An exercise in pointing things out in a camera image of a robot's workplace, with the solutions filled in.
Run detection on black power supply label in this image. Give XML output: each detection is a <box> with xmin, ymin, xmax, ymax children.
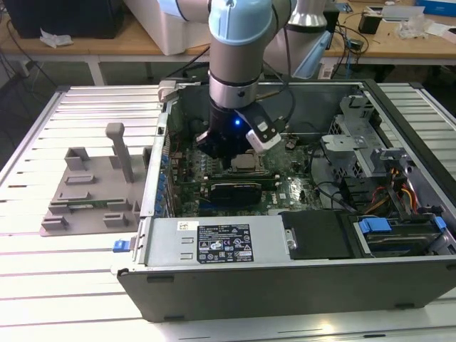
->
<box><xmin>197</xmin><ymin>224</ymin><xmax>254</xmax><ymax>264</ymax></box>

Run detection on black graphics card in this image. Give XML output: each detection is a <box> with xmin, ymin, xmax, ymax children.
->
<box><xmin>209</xmin><ymin>182</ymin><xmax>263</xmax><ymax>207</ymax></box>

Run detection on green motherboard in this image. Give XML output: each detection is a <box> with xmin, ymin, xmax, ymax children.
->
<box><xmin>167</xmin><ymin>133</ymin><xmax>321</xmax><ymax>217</ymax></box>

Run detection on white plastic box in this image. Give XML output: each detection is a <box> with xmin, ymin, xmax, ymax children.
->
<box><xmin>124</xmin><ymin>0</ymin><xmax>212</xmax><ymax>56</ymax></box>

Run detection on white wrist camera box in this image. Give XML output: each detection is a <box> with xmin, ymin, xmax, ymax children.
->
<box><xmin>235</xmin><ymin>108</ymin><xmax>282</xmax><ymax>155</ymax></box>

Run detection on black drive cover plate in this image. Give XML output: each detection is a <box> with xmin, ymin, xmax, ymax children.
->
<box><xmin>279</xmin><ymin>212</ymin><xmax>356</xmax><ymax>261</ymax></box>

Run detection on yellow red wire bundle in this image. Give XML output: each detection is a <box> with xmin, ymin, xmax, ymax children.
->
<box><xmin>368</xmin><ymin>167</ymin><xmax>418</xmax><ymax>214</ymax></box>

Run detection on silver CPU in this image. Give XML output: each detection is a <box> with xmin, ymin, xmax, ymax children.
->
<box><xmin>231</xmin><ymin>153</ymin><xmax>264</xmax><ymax>170</ymax></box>

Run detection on wooden desk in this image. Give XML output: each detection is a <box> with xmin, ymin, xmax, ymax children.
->
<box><xmin>326</xmin><ymin>0</ymin><xmax>456</xmax><ymax>67</ymax></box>
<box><xmin>0</xmin><ymin>14</ymin><xmax>211</xmax><ymax>65</ymax></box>

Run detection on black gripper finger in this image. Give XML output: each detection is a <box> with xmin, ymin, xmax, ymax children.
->
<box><xmin>195</xmin><ymin>130</ymin><xmax>233</xmax><ymax>171</ymax></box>

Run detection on large black box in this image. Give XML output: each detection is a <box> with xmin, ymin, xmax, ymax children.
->
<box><xmin>6</xmin><ymin>0</ymin><xmax>125</xmax><ymax>39</ymax></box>

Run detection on metal socket cover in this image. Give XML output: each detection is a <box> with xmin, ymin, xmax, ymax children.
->
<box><xmin>229</xmin><ymin>153</ymin><xmax>267</xmax><ymax>174</ymax></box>

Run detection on blue cardboard box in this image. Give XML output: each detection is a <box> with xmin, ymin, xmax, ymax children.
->
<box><xmin>415</xmin><ymin>0</ymin><xmax>456</xmax><ymax>17</ymax></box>

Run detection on metal drive cage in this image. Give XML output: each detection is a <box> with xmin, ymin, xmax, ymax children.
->
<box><xmin>319</xmin><ymin>93</ymin><xmax>420</xmax><ymax>186</ymax></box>

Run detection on clear plastic bags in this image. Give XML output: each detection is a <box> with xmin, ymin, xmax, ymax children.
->
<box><xmin>398</xmin><ymin>16</ymin><xmax>434</xmax><ymax>38</ymax></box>

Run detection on silver power supply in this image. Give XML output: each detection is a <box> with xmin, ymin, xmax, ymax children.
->
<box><xmin>144</xmin><ymin>217</ymin><xmax>291</xmax><ymax>268</ymax></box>

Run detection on grey case handle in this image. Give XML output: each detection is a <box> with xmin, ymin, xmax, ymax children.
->
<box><xmin>157</xmin><ymin>80</ymin><xmax>179</xmax><ymax>104</ymax></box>

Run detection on black RAM slot row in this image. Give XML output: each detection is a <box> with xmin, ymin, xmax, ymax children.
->
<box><xmin>204</xmin><ymin>172</ymin><xmax>279</xmax><ymax>182</ymax></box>

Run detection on black open PC case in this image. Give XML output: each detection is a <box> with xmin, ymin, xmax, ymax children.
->
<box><xmin>110</xmin><ymin>78</ymin><xmax>456</xmax><ymax>323</ymax></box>

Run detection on small black box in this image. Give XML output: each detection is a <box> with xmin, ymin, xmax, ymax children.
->
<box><xmin>358</xmin><ymin>10</ymin><xmax>383</xmax><ymax>35</ymax></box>

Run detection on black camera cable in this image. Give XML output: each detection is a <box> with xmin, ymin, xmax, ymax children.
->
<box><xmin>261</xmin><ymin>28</ymin><xmax>297</xmax><ymax>130</ymax></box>

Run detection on crumpled white paper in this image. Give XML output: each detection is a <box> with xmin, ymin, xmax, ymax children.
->
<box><xmin>39</xmin><ymin>28</ymin><xmax>74</xmax><ymax>49</ymax></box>

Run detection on grey parts rack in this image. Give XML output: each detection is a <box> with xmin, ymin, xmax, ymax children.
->
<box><xmin>39</xmin><ymin>123</ymin><xmax>154</xmax><ymax>238</ymax></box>

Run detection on hard disk in blue carrier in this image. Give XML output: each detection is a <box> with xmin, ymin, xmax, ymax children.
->
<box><xmin>356</xmin><ymin>215</ymin><xmax>448</xmax><ymax>257</ymax></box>

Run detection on flat grey white box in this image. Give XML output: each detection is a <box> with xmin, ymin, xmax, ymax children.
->
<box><xmin>380</xmin><ymin>5</ymin><xmax>425</xmax><ymax>22</ymax></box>

